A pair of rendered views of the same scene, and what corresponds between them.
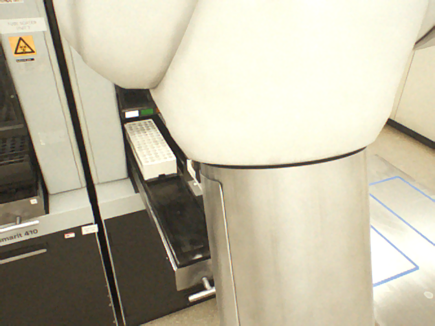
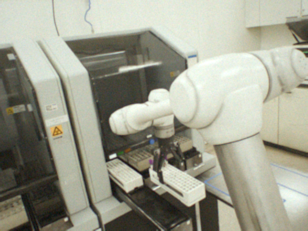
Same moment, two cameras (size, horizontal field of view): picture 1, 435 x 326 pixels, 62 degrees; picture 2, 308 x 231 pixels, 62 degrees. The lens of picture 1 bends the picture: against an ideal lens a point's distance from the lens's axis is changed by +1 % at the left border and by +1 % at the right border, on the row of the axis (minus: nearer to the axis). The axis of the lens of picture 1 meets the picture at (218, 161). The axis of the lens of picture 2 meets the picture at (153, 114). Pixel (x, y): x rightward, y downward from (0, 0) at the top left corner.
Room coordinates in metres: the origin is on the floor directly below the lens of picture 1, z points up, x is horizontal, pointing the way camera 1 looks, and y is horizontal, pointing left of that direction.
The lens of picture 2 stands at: (-0.28, 0.21, 1.56)
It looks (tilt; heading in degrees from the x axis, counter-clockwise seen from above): 17 degrees down; 351
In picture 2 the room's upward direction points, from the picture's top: 8 degrees counter-clockwise
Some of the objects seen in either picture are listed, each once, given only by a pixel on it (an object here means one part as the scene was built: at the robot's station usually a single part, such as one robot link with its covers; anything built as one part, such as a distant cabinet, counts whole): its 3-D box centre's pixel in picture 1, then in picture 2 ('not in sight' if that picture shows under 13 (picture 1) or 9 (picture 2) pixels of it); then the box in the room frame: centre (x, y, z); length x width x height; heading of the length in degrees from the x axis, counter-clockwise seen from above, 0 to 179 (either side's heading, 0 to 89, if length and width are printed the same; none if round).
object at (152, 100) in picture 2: not in sight; (158, 107); (0.78, 0.02, 1.26); 0.13 x 0.11 x 0.16; 110
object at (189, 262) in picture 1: (165, 191); (139, 197); (0.86, 0.16, 0.78); 0.73 x 0.14 x 0.09; 23
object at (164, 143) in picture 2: not in sight; (166, 144); (0.78, 0.00, 1.07); 0.08 x 0.07 x 0.09; 113
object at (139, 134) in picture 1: (149, 147); (121, 174); (1.02, 0.23, 0.83); 0.30 x 0.10 x 0.06; 23
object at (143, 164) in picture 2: not in sight; (145, 163); (1.07, 0.09, 0.85); 0.12 x 0.02 x 0.06; 114
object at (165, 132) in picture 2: not in sight; (164, 129); (0.78, 0.00, 1.15); 0.09 x 0.09 x 0.06
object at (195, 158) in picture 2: not in sight; (164, 146); (1.41, -0.10, 0.78); 0.73 x 0.14 x 0.09; 23
